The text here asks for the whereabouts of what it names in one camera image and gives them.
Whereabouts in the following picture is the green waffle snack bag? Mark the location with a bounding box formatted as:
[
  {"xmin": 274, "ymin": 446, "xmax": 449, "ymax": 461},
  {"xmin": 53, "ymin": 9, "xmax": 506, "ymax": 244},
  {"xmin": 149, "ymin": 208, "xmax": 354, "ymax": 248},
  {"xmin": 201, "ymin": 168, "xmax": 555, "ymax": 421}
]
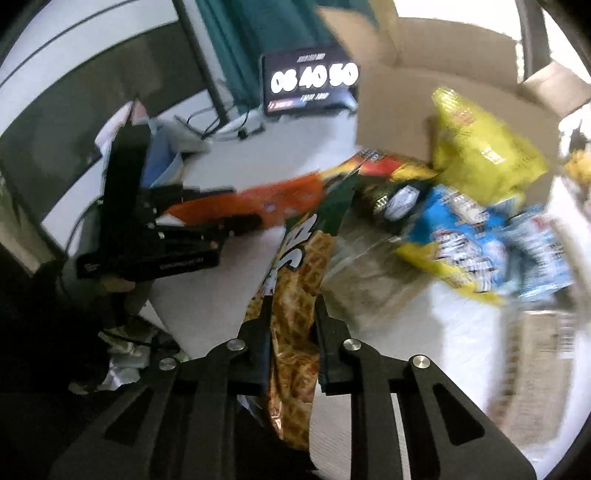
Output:
[{"xmin": 243, "ymin": 175, "xmax": 359, "ymax": 452}]

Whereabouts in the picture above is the yellow black snack bag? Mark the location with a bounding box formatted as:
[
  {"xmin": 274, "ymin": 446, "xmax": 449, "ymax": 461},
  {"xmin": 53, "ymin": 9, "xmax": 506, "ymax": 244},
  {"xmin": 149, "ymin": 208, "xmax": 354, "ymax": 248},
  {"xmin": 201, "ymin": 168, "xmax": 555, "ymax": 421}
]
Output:
[{"xmin": 320, "ymin": 149, "xmax": 438, "ymax": 182}]

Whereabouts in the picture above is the black charger cable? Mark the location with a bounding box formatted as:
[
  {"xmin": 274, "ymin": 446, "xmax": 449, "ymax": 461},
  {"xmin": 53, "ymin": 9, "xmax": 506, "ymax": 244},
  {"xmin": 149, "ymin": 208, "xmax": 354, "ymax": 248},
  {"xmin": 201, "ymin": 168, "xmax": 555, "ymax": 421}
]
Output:
[{"xmin": 173, "ymin": 104, "xmax": 267, "ymax": 141}]

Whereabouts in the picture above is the orange chip bag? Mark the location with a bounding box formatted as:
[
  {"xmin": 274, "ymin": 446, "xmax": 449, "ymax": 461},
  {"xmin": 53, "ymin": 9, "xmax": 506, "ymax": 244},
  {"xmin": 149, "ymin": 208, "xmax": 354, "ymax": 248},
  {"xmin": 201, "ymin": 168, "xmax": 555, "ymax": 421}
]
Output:
[{"xmin": 165, "ymin": 172, "xmax": 325, "ymax": 229}]

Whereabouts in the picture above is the clear cracker pack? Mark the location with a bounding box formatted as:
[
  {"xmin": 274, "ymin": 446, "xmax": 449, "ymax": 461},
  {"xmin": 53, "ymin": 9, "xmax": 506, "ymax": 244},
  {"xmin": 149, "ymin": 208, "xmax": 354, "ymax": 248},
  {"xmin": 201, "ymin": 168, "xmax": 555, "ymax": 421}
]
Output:
[
  {"xmin": 488, "ymin": 309, "xmax": 578, "ymax": 448},
  {"xmin": 321, "ymin": 228, "xmax": 430, "ymax": 333}
]

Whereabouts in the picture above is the tablet showing clock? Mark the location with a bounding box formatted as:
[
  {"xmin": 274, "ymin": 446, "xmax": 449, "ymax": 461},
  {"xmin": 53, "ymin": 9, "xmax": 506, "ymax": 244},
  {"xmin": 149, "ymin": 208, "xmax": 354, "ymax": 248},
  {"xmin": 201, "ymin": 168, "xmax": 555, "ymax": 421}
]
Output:
[{"xmin": 260, "ymin": 45, "xmax": 360, "ymax": 117}]

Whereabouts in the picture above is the blue yellow snack bag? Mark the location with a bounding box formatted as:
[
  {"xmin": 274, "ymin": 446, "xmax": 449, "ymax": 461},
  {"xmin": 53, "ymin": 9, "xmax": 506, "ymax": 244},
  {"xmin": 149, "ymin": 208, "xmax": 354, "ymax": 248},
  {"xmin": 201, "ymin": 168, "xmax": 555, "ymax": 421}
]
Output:
[{"xmin": 396, "ymin": 185, "xmax": 509, "ymax": 305}]

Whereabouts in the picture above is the brown cardboard box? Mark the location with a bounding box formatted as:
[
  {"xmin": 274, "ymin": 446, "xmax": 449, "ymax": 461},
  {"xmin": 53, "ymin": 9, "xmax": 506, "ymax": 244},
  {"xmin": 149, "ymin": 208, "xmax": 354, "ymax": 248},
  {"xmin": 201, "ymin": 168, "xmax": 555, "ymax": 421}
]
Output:
[{"xmin": 315, "ymin": 5, "xmax": 591, "ymax": 173}]

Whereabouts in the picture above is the black gold snack pouch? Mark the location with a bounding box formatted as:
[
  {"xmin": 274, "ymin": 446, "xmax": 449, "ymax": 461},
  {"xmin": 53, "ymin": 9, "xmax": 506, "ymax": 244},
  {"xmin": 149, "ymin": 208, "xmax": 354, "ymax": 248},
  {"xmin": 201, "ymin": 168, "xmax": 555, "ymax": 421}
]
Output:
[{"xmin": 352, "ymin": 180, "xmax": 433, "ymax": 232}]

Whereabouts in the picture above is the yellow-green chip bag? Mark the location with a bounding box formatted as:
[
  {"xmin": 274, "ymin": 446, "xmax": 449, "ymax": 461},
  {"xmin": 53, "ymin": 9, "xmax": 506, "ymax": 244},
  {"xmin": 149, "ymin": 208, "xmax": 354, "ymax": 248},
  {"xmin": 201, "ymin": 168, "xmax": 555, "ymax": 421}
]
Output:
[{"xmin": 432, "ymin": 87, "xmax": 548, "ymax": 207}]

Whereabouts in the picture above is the light blue jerky packet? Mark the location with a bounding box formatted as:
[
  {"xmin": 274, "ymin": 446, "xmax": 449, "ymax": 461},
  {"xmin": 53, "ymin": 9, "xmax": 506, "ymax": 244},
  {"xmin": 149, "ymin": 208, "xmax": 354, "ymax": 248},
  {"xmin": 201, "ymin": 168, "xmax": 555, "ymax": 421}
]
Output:
[{"xmin": 502, "ymin": 205, "xmax": 574, "ymax": 302}]

